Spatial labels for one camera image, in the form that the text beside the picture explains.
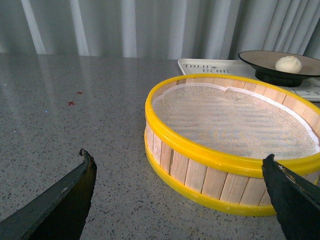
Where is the white steamed bun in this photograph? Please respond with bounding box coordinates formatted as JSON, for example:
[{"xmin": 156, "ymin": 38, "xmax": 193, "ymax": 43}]
[{"xmin": 275, "ymin": 56, "xmax": 302, "ymax": 74}]

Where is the white bear-print tray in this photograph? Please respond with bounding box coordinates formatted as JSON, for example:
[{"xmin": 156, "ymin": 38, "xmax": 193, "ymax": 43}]
[{"xmin": 177, "ymin": 58, "xmax": 320, "ymax": 103}]

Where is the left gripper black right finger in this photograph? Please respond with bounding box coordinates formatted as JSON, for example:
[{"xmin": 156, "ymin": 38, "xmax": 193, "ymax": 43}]
[{"xmin": 261, "ymin": 154, "xmax": 320, "ymax": 240}]

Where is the beige plate with black rim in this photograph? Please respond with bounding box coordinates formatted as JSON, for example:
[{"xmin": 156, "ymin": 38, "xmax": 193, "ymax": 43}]
[{"xmin": 238, "ymin": 50, "xmax": 320, "ymax": 87}]

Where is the grey pleated curtain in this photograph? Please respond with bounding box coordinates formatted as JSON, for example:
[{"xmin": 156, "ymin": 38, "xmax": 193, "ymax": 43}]
[{"xmin": 0, "ymin": 0, "xmax": 320, "ymax": 60}]

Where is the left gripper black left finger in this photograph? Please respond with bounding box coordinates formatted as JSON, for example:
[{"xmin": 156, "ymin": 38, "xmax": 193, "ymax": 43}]
[{"xmin": 0, "ymin": 149, "xmax": 97, "ymax": 240}]

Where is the yellow-rimmed wooden steamer basket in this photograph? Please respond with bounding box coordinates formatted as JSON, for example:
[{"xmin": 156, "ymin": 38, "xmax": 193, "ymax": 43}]
[{"xmin": 144, "ymin": 74, "xmax": 320, "ymax": 216}]

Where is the white mesh steamer cloth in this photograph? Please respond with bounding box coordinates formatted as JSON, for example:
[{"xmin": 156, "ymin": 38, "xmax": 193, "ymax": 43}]
[{"xmin": 152, "ymin": 83, "xmax": 320, "ymax": 160}]

